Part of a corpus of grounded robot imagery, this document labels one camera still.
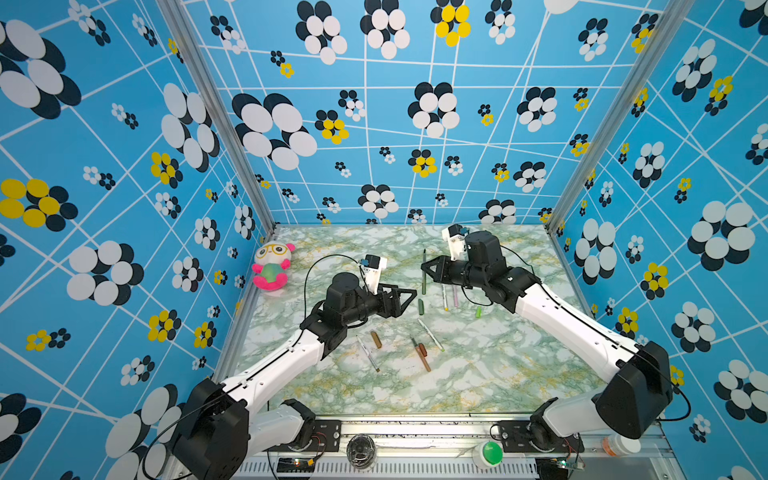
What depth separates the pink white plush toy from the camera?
101 cm

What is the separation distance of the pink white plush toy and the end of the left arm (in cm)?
45

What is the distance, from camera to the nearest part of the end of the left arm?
0.60m
